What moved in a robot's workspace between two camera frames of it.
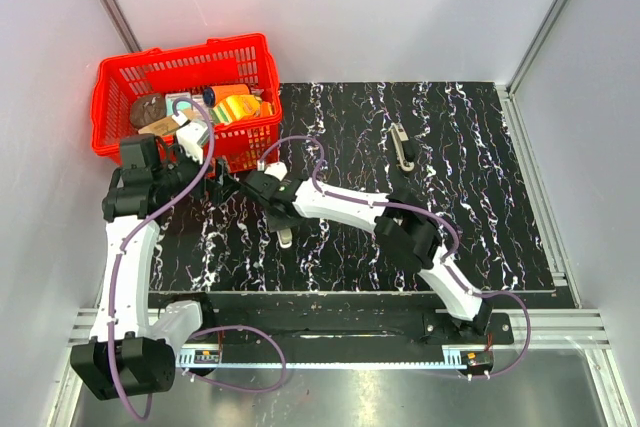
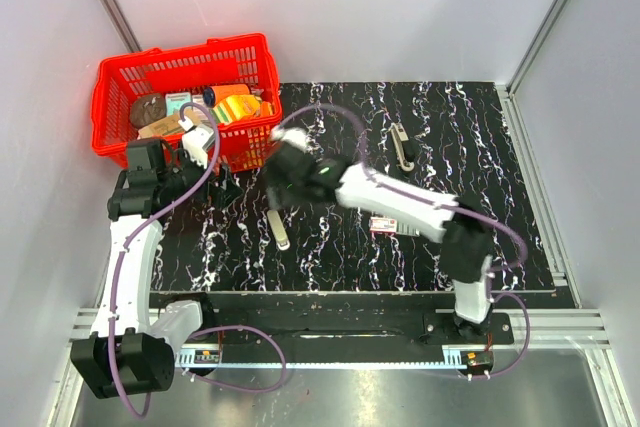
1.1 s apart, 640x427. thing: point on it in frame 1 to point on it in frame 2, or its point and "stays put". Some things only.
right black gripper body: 267,209 to 292,189
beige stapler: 399,136 stays put
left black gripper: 223,186 stays put
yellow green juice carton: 236,107 stays put
